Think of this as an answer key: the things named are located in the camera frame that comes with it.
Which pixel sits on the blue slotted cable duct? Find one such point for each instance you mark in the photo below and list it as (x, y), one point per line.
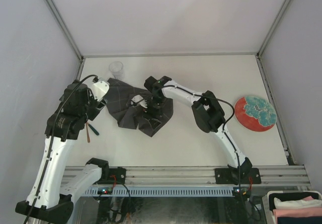
(120, 191)

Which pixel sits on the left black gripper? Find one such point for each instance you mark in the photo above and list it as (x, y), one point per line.
(96, 106)

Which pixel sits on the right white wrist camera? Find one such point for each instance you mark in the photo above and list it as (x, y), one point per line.
(139, 100)

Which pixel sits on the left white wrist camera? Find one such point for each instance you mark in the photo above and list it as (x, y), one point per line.
(99, 88)

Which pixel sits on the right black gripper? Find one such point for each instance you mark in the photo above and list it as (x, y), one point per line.
(152, 114)

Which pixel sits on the clear drinking glass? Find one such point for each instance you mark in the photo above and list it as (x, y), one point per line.
(117, 70)

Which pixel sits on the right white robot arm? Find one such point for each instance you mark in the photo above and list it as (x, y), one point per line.
(168, 88)

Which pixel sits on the dark grey checked cloth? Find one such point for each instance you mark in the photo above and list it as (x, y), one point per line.
(131, 107)

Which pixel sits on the red and teal plate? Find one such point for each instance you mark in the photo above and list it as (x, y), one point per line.
(255, 113)

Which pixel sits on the white laundry basket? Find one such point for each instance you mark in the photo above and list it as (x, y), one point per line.
(292, 207)

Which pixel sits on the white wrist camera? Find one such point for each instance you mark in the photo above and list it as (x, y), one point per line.
(139, 100)
(99, 88)

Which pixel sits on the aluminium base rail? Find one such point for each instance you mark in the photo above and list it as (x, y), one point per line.
(209, 175)

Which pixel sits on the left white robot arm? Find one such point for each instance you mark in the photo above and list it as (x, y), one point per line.
(48, 200)

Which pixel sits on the gold fork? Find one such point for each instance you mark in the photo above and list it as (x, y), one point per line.
(88, 135)

